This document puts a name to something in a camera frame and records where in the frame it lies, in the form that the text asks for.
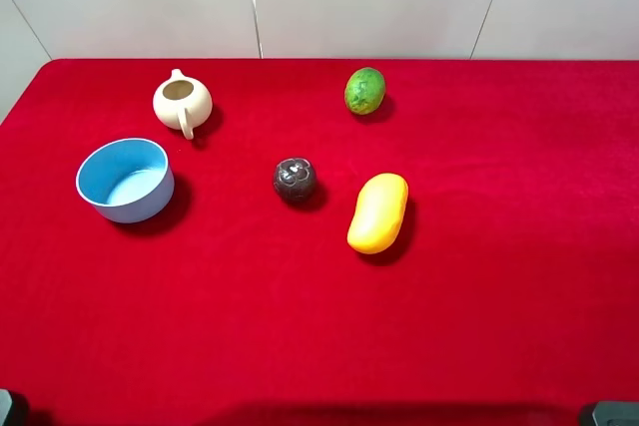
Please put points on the green papaya fruit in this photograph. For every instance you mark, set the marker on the green papaya fruit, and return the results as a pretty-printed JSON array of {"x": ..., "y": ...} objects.
[{"x": 364, "y": 91}]

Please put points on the light blue bowl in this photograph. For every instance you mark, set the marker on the light blue bowl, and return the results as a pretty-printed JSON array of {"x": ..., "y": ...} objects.
[{"x": 127, "y": 181}]

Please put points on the black base bottom left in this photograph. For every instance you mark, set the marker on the black base bottom left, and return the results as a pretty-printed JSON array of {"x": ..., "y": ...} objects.
[{"x": 14, "y": 408}]

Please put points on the red tablecloth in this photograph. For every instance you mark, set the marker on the red tablecloth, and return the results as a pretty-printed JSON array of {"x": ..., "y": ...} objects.
[{"x": 509, "y": 297}]

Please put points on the black base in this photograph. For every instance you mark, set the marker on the black base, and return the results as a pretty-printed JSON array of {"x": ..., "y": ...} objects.
[
  {"x": 14, "y": 408},
  {"x": 610, "y": 413}
]

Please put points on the black base bottom right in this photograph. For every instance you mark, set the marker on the black base bottom right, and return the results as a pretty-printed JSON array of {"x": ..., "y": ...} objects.
[{"x": 610, "y": 413}]

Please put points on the yellow mango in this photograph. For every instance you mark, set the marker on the yellow mango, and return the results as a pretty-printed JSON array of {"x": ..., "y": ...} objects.
[{"x": 378, "y": 214}]

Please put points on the cream ceramic teapot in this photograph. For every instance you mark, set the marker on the cream ceramic teapot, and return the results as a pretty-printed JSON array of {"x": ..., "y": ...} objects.
[{"x": 182, "y": 103}]

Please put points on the dark purple mangosteen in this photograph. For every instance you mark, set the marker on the dark purple mangosteen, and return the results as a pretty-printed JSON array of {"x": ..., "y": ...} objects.
[{"x": 295, "y": 180}]

